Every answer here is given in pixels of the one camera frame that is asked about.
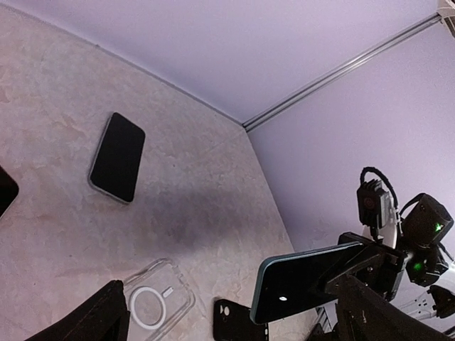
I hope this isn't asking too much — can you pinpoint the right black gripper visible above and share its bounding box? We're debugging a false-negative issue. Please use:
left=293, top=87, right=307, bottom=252
left=337, top=232, right=407, bottom=302

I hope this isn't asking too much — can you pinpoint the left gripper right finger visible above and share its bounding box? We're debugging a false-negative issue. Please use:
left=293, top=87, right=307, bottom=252
left=309, top=275, right=451, bottom=340

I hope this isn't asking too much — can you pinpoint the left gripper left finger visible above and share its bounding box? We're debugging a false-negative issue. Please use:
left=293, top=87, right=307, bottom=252
left=29, top=280, right=129, bottom=341

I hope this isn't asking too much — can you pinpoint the clear magsafe phone case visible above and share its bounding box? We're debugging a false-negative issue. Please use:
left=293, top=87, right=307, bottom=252
left=123, top=258, right=196, bottom=340

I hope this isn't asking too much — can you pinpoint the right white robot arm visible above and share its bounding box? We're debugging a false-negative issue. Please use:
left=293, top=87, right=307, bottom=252
left=324, top=190, right=454, bottom=320

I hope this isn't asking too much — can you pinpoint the black phone case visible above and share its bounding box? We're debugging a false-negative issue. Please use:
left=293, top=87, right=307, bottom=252
left=213, top=298, right=269, bottom=341

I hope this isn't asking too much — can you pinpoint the black phone middle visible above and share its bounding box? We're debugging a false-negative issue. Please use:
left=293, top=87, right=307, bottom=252
left=88, top=112, right=146, bottom=205

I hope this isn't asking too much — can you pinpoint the black phone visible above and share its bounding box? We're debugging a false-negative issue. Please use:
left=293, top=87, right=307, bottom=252
left=88, top=112, right=146, bottom=205
left=0, top=167, right=19, bottom=217

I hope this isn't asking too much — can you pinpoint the black phone left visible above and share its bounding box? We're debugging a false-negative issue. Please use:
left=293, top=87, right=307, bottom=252
left=0, top=167, right=19, bottom=217

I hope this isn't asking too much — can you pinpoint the right aluminium frame post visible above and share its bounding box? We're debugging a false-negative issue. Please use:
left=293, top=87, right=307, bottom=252
left=242, top=13, right=441, bottom=132

